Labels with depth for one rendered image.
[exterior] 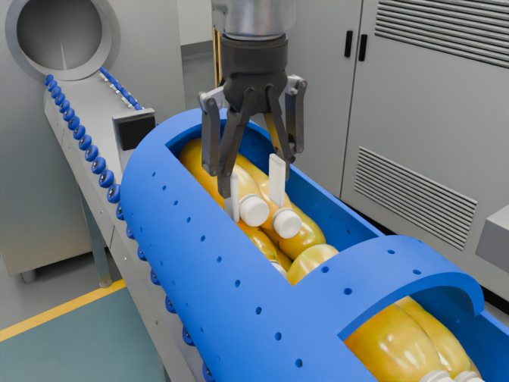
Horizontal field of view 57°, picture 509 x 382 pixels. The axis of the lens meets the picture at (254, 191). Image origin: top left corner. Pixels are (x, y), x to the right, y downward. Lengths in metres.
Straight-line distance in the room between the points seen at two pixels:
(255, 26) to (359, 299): 0.28
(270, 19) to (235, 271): 0.26
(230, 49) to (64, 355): 1.72
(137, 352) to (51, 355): 0.33
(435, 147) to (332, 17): 0.80
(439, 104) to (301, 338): 1.75
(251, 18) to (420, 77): 1.68
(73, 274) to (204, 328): 1.93
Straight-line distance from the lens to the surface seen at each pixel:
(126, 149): 1.18
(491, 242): 0.86
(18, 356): 2.15
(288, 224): 0.67
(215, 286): 0.50
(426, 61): 2.10
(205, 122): 0.54
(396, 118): 2.24
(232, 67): 0.52
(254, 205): 0.62
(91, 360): 2.03
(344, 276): 0.43
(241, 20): 0.49
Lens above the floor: 1.51
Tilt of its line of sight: 32 degrees down
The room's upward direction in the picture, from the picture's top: straight up
